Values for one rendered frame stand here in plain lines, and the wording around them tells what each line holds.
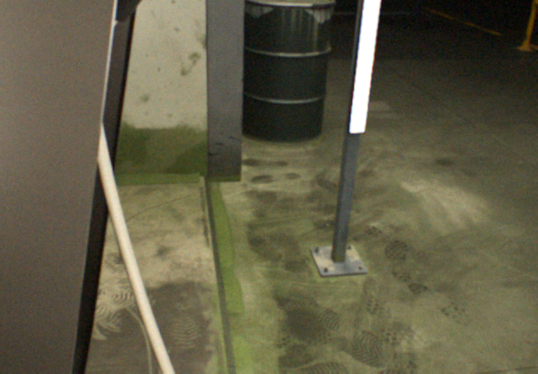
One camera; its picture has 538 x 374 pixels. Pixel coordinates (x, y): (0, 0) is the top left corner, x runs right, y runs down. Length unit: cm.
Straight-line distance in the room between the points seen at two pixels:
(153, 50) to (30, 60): 225
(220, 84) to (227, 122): 21
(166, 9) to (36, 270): 220
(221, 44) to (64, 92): 226
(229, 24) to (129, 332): 148
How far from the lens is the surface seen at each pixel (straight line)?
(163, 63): 263
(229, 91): 268
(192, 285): 204
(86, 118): 38
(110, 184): 69
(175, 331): 186
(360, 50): 186
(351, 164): 203
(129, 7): 58
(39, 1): 37
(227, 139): 276
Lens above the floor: 129
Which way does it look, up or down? 26 degrees down
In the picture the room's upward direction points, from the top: 2 degrees clockwise
